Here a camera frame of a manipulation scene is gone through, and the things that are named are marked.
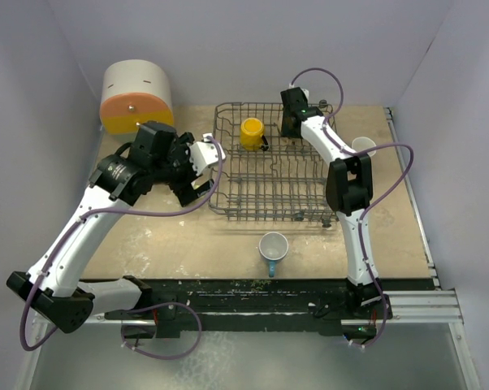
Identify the teal blue mug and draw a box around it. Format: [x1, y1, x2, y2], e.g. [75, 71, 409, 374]
[257, 232, 289, 278]

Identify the grey wire dish rack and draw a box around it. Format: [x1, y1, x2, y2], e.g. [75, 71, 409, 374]
[209, 102, 337, 228]

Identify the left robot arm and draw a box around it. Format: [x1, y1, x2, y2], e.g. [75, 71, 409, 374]
[6, 121, 226, 333]

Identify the pink faceted mug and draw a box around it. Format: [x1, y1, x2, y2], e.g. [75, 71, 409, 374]
[351, 136, 376, 158]

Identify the yellow mug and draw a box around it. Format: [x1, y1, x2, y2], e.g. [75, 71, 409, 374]
[240, 117, 270, 151]

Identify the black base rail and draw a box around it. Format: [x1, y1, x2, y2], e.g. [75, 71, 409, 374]
[85, 278, 436, 340]

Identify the aluminium frame rail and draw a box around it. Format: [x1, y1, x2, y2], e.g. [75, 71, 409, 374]
[32, 290, 467, 326]

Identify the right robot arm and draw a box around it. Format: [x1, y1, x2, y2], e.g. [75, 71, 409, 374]
[280, 87, 388, 319]

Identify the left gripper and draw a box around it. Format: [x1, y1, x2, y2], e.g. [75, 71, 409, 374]
[151, 133, 214, 206]

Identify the round drawer cabinet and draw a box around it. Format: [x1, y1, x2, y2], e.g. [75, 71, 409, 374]
[99, 59, 175, 136]

